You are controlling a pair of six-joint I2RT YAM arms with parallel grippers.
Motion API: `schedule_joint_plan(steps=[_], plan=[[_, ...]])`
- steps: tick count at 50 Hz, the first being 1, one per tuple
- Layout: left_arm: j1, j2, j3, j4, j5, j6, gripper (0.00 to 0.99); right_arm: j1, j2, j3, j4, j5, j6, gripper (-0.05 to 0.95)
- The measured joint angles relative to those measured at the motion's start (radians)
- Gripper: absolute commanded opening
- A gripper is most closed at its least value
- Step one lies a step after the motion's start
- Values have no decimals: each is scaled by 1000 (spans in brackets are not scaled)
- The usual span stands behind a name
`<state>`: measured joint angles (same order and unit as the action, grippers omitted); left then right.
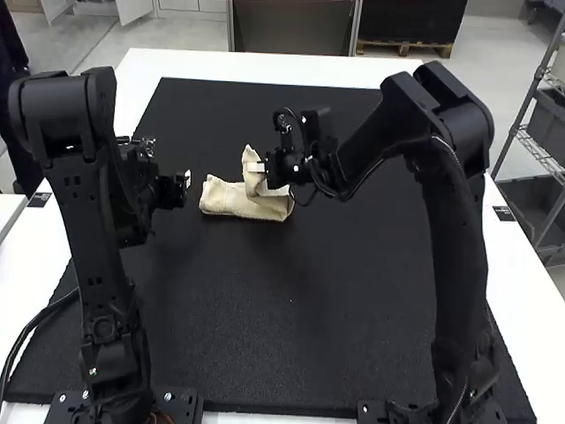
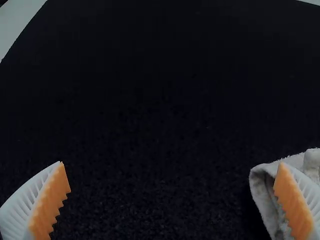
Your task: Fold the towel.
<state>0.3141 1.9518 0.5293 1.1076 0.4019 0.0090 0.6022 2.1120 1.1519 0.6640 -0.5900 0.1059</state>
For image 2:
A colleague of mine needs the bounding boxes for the black mat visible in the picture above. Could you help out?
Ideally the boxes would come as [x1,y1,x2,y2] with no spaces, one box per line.
[0,0,320,240]

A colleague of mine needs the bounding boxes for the pale towel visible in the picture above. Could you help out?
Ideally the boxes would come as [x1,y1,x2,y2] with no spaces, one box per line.
[249,147,320,240]

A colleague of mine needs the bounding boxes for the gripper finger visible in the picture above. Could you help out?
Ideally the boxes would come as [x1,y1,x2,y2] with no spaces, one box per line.
[0,161,72,240]
[272,161,320,240]

